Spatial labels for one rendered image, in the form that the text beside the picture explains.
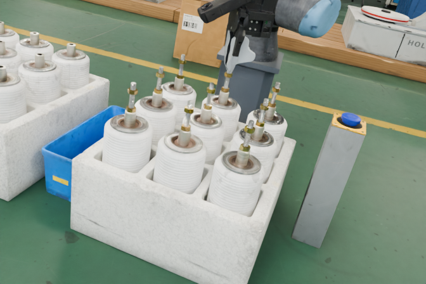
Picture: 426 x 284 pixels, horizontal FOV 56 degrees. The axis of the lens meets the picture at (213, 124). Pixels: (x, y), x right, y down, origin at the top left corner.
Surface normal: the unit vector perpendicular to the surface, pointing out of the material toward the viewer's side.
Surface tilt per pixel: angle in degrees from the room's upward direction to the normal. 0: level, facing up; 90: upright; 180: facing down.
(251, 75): 90
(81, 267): 0
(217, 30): 90
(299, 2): 69
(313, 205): 90
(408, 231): 0
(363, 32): 90
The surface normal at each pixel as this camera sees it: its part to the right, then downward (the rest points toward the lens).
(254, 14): 0.22, 0.48
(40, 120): 0.93, 0.30
